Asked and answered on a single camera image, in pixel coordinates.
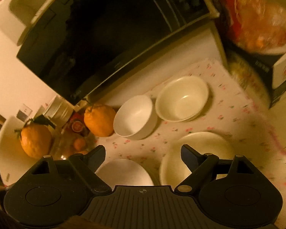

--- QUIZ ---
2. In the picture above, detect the glass jar with kumquats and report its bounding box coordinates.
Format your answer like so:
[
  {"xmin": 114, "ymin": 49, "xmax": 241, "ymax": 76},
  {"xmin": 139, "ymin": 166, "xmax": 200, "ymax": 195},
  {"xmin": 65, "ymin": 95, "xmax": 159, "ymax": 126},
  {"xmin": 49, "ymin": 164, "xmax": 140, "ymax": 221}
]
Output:
[{"xmin": 43, "ymin": 96, "xmax": 96, "ymax": 160}]

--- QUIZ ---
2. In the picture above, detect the white black cardboard box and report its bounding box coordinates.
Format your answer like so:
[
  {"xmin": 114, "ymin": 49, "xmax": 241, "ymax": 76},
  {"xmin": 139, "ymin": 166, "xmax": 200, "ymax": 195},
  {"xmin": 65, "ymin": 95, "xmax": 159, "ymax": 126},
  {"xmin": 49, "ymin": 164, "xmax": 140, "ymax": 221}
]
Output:
[{"xmin": 231, "ymin": 42, "xmax": 286, "ymax": 108}]

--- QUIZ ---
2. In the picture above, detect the orange citrus on table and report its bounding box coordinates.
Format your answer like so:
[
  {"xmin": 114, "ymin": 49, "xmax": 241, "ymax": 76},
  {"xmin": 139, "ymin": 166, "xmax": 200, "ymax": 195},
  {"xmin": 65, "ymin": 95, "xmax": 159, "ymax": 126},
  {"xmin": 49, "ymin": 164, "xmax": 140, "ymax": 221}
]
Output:
[{"xmin": 84, "ymin": 104, "xmax": 116, "ymax": 137}]

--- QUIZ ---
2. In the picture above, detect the plain white plate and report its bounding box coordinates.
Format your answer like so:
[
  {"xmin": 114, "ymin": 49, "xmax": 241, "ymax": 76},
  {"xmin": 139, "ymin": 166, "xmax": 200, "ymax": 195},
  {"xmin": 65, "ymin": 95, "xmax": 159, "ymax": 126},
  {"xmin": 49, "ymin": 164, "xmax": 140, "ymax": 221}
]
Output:
[{"xmin": 96, "ymin": 159, "xmax": 154, "ymax": 190}]

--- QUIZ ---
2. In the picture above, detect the cherry print tablecloth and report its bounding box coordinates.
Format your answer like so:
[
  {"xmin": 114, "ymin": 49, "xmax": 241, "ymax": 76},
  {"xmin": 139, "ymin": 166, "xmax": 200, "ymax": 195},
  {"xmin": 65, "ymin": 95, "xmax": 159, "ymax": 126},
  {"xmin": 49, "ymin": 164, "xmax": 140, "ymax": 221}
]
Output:
[{"xmin": 97, "ymin": 60, "xmax": 286, "ymax": 228}]

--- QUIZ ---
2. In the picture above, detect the large cream bowl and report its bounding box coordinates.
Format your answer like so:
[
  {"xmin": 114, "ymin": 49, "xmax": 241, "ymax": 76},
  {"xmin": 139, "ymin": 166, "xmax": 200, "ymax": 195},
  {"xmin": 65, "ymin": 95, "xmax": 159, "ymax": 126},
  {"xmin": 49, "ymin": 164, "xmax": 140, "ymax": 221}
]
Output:
[{"xmin": 160, "ymin": 132, "xmax": 235, "ymax": 189}]

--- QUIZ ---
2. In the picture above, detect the white ceramic bowl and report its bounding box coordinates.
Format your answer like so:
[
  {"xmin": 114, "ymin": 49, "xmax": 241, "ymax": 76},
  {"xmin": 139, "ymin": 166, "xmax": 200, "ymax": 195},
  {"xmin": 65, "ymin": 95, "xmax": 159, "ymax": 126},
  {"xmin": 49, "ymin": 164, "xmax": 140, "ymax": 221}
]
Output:
[{"xmin": 113, "ymin": 95, "xmax": 157, "ymax": 140}]

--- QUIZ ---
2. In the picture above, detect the plastic bag of fruit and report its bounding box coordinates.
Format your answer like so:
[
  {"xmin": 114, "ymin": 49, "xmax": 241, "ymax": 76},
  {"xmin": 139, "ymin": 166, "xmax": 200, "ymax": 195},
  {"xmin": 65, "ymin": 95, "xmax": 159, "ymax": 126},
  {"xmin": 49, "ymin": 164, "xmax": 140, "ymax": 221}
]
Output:
[{"xmin": 235, "ymin": 0, "xmax": 286, "ymax": 53}]

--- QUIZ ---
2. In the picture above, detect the small cream bowl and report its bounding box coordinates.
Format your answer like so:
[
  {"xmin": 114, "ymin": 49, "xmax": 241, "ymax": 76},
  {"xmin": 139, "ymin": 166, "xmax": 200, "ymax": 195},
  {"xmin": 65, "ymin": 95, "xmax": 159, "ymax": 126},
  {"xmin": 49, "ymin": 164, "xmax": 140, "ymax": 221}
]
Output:
[{"xmin": 155, "ymin": 76, "xmax": 209, "ymax": 122}]

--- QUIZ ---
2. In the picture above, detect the black microwave oven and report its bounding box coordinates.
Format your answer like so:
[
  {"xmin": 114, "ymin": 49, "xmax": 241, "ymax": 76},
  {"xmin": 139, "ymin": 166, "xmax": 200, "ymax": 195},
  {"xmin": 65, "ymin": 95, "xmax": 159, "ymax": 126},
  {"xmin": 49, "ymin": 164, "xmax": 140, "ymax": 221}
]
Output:
[{"xmin": 17, "ymin": 0, "xmax": 210, "ymax": 104}]

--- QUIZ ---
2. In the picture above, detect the large orange citrus on jar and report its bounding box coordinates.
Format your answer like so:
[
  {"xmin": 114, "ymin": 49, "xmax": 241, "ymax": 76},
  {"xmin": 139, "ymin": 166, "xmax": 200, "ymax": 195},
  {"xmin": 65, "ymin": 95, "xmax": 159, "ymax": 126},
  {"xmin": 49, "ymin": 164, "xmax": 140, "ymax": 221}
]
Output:
[{"xmin": 14, "ymin": 115, "xmax": 56, "ymax": 159}]

